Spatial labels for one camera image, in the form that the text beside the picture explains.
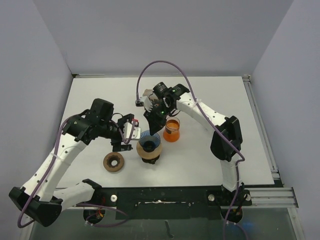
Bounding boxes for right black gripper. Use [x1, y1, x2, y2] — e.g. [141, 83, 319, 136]
[143, 102, 174, 136]

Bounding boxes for blue glass dripper cone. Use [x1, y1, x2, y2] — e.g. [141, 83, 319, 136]
[139, 130, 161, 153]

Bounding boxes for light wooden ring holder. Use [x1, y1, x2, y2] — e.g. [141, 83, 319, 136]
[136, 140, 163, 161]

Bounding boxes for dark green glass dripper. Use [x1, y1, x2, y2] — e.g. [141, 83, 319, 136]
[141, 155, 160, 165]

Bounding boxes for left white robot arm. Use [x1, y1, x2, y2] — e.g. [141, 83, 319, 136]
[9, 98, 141, 229]

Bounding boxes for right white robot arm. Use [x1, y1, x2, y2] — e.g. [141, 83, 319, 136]
[136, 82, 243, 205]

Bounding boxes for orange coffee filter box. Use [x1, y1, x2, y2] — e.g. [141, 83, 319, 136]
[142, 89, 154, 99]

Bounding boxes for orange glass carafe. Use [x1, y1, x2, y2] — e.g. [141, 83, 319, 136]
[163, 117, 180, 143]

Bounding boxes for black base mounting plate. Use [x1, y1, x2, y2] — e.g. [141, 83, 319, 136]
[88, 185, 252, 220]

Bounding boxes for dark wooden ring holder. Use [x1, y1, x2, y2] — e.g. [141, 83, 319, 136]
[103, 152, 125, 173]

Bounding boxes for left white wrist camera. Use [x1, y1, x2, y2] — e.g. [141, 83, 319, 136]
[123, 120, 142, 141]

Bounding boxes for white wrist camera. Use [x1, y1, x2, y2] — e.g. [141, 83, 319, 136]
[135, 96, 153, 112]
[123, 120, 142, 141]

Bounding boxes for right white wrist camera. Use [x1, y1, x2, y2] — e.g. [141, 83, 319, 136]
[135, 96, 153, 112]

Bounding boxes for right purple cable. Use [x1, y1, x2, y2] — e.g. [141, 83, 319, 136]
[134, 59, 251, 240]

